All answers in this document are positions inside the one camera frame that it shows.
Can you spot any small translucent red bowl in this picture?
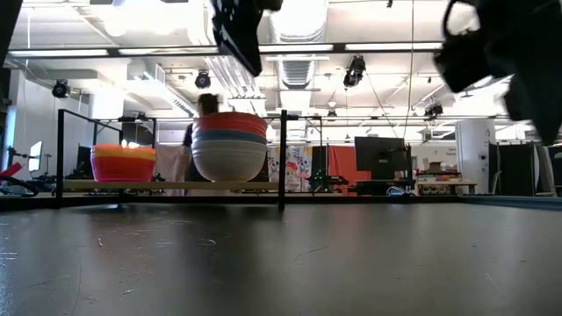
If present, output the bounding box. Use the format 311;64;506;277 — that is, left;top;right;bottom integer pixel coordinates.
90;151;157;183

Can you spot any wooden shelf board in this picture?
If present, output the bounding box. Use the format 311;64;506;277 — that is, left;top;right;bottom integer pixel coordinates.
63;179;280;191

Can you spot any black background hose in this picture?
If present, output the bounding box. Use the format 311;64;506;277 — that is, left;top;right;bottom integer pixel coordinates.
0;175;40;198

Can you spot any black table mat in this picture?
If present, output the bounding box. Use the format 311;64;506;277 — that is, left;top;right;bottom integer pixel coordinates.
0;202;562;316

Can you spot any black background monitor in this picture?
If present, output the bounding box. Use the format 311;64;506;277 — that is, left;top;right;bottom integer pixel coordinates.
354;136;407;182

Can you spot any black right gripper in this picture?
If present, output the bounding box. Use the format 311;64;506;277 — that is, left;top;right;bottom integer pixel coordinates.
433;34;506;94

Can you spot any white column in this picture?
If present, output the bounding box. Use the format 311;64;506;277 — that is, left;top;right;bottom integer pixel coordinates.
455;118;497;195

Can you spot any red background object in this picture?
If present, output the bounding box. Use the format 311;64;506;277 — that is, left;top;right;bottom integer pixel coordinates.
0;162;23;179

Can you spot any bright white screen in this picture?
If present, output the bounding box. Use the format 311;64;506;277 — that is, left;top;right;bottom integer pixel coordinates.
28;140;44;173

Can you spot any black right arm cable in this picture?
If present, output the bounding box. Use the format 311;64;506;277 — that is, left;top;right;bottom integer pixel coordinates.
441;0;482;40

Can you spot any large red bowl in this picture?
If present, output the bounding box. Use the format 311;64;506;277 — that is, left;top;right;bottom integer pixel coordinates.
191;111;269;140

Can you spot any small translucent yellow bowl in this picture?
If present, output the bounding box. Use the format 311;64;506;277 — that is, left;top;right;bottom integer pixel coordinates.
91;144;156;154

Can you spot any large white bowl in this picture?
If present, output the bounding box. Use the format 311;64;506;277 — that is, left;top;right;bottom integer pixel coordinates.
191;139;268;183

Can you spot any long ceiling light bar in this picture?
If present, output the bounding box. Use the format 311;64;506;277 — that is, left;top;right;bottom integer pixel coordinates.
8;41;444;58

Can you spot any black metal rig frame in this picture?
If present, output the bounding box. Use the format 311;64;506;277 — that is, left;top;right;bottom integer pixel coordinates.
0;0;562;212

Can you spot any floral banner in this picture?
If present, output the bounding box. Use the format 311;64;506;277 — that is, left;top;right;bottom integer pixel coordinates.
267;147;313;192

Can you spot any large dark green bowl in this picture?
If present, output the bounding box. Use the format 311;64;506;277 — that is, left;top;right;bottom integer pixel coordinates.
209;0;264;78

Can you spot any black metal shelf frame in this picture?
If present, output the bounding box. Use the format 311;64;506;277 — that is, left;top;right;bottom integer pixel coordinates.
55;108;289;212

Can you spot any person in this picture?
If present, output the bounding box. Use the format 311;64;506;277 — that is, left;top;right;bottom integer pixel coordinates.
182;92;220;183

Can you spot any red curtain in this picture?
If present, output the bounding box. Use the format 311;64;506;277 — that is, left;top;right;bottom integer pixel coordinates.
327;145;357;197

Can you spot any background work table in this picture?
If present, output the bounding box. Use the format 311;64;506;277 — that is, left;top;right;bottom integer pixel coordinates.
414;178;479;197

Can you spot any silver ventilation duct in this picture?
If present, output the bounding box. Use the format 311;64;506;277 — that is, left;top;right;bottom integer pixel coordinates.
267;0;329;91

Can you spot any large blue bowl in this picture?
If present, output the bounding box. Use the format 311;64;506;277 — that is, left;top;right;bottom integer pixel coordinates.
191;129;268;146

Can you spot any black partition panel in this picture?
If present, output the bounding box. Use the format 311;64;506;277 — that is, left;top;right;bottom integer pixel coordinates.
488;140;542;198

